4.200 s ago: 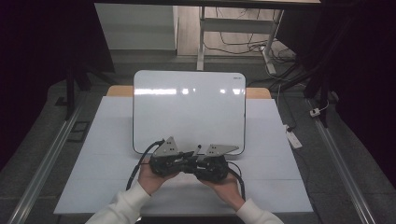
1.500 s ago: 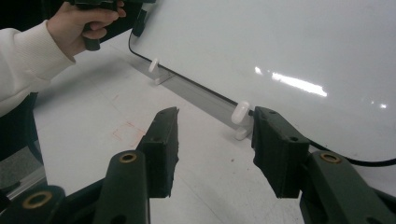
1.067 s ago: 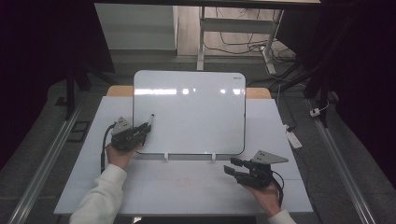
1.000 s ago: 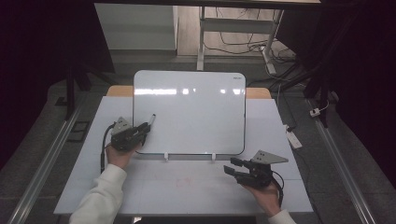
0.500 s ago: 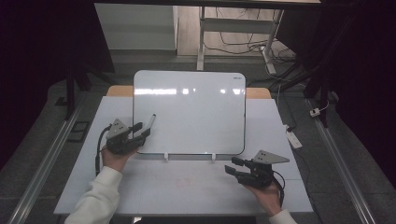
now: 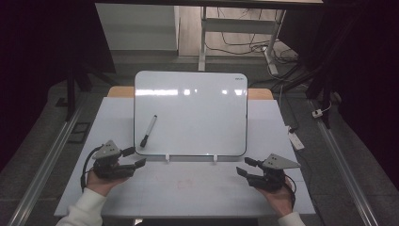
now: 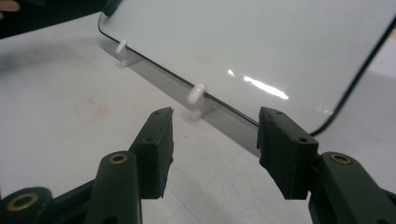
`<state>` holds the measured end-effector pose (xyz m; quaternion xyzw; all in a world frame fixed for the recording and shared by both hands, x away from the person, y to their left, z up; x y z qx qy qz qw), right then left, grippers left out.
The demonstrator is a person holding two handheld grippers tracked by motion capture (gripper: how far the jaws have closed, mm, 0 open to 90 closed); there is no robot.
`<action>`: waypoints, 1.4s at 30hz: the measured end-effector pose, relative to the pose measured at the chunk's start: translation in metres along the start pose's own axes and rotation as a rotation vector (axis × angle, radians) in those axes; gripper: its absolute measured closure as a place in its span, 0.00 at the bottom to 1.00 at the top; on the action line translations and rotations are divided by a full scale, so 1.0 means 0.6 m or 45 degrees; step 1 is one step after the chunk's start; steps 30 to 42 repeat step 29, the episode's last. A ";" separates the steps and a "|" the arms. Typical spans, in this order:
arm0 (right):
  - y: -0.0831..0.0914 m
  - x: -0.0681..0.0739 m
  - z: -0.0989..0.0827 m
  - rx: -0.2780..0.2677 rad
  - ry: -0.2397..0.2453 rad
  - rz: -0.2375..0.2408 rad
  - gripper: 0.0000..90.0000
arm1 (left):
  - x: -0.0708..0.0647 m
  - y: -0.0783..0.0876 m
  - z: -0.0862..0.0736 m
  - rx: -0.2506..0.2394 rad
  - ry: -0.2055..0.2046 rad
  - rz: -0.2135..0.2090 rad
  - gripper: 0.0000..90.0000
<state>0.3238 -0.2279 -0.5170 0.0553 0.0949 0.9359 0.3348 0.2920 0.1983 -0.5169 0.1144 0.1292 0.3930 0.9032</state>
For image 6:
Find black metal stand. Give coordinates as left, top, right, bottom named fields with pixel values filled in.
left=272, top=60, right=334, bottom=130
left=56, top=60, right=118, bottom=122

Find aluminium rail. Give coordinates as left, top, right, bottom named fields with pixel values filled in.
left=309, top=99, right=380, bottom=226
left=7, top=93, right=89, bottom=226

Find person's left hand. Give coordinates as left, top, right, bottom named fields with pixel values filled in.
left=86, top=169, right=130, bottom=198

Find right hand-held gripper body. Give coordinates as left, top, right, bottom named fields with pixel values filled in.
left=245, top=153, right=301, bottom=193

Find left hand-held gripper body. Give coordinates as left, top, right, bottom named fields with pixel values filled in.
left=91, top=139, right=136, bottom=181

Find person's right hand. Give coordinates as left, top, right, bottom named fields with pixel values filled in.
left=255, top=176, right=296, bottom=218

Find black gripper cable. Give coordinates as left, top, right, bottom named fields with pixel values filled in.
left=283, top=174, right=297, bottom=209
left=80, top=144, right=105, bottom=193

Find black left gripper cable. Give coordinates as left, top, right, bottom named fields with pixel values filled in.
left=80, top=144, right=105, bottom=193

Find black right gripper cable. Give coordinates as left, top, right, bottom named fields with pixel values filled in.
left=283, top=174, right=297, bottom=209

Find white whiteboard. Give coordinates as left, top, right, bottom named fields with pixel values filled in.
left=134, top=70, right=248, bottom=157

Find white marker with black cap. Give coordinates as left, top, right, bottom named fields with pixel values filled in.
left=139, top=114, right=159, bottom=149

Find white power strip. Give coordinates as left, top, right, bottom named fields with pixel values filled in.
left=285, top=125, right=306, bottom=152

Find black floor cables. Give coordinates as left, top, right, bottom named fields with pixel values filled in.
left=205, top=8, right=299, bottom=65

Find white desk frame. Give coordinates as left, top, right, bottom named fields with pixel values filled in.
left=198, top=6, right=287, bottom=76

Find black flat frame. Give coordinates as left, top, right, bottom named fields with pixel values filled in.
left=67, top=121, right=91, bottom=145

